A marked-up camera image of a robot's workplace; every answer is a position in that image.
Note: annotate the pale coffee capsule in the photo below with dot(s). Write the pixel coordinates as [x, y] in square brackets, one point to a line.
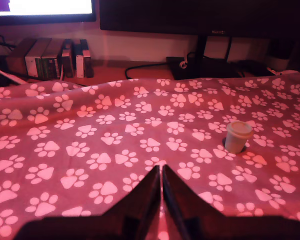
[237, 140]

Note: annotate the paw print cloth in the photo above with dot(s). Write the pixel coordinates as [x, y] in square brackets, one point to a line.
[90, 130]

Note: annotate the black monitor stand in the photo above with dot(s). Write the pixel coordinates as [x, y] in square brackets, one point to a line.
[202, 70]

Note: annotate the dark slim book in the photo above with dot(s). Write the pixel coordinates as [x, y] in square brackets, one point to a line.
[88, 65]
[67, 62]

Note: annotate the white slim book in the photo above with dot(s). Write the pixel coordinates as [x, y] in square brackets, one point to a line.
[79, 66]

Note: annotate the green box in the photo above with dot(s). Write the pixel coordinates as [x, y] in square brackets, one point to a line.
[48, 68]

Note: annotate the white pot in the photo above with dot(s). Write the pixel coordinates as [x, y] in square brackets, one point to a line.
[278, 62]

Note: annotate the white box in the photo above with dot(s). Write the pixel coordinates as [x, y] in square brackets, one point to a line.
[31, 67]

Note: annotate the dark computer monitor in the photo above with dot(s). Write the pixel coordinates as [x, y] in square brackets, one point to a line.
[202, 15]

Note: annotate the brown box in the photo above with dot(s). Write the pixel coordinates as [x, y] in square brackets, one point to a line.
[17, 57]

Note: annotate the lit computer monitor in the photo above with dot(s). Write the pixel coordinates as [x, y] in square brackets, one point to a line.
[40, 7]

